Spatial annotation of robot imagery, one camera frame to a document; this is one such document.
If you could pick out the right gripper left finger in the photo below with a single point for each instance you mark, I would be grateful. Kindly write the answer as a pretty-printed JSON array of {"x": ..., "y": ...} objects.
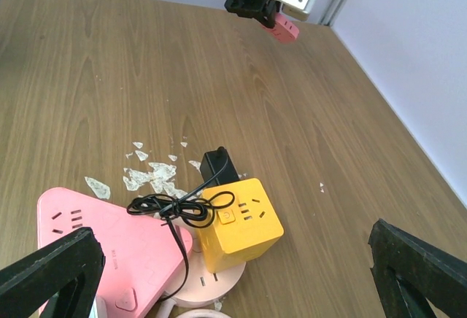
[{"x": 61, "y": 278}]

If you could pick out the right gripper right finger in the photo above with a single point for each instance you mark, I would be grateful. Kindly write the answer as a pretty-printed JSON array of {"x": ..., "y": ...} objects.
[{"x": 412, "y": 275}]

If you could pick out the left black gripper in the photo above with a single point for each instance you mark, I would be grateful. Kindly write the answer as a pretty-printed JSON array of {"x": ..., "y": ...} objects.
[{"x": 264, "y": 11}]

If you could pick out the pink rectangular plug adapter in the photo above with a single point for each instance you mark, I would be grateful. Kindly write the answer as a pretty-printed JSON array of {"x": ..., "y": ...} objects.
[{"x": 284, "y": 30}]

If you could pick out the white USB charger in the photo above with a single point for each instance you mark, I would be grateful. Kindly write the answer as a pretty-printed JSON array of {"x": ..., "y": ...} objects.
[{"x": 98, "y": 309}]

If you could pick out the pink triangular power strip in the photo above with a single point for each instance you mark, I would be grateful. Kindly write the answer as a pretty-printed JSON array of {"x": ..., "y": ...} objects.
[{"x": 142, "y": 256}]

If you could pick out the round pink socket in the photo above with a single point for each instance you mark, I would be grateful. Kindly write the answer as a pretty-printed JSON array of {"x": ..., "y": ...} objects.
[{"x": 202, "y": 287}]

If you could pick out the yellow cube socket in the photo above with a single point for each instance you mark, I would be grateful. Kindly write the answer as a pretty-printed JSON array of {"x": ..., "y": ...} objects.
[{"x": 245, "y": 225}]

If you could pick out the black power adapter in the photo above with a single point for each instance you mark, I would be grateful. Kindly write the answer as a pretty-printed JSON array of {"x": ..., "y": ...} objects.
[{"x": 217, "y": 168}]

